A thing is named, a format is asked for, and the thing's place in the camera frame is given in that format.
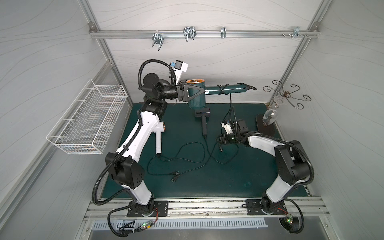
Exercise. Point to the grey hair dryer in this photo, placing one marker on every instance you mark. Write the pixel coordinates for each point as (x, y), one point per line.
(203, 114)

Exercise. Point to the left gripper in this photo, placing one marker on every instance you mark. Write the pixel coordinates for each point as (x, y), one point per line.
(181, 91)

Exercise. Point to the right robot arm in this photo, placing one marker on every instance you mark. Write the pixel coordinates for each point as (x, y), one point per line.
(293, 164)

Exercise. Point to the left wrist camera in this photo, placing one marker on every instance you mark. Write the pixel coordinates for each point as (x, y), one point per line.
(179, 68)

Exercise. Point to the white slotted cable duct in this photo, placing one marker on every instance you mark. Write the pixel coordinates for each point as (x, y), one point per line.
(175, 224)

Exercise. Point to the white wire basket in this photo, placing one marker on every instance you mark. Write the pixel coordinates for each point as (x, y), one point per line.
(85, 127)

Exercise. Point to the black ornate jewelry stand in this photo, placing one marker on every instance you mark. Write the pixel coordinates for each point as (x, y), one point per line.
(283, 97)

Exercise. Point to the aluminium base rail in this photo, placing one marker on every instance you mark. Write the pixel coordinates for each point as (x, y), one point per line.
(189, 208)

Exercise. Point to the green table mat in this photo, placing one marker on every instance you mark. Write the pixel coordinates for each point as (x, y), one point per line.
(194, 166)

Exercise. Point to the white hair dryer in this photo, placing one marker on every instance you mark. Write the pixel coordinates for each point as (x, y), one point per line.
(158, 130)

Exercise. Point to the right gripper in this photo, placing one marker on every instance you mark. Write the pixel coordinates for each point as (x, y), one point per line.
(231, 135)

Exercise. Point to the green hair dryer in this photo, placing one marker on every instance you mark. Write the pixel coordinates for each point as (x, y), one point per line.
(216, 90)

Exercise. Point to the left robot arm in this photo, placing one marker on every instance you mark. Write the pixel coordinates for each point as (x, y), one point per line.
(123, 165)

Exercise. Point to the metal hook clamp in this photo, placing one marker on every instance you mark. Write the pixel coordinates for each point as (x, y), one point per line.
(223, 32)
(296, 34)
(189, 33)
(157, 39)

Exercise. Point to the aluminium top rail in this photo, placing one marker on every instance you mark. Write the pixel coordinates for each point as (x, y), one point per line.
(201, 34)

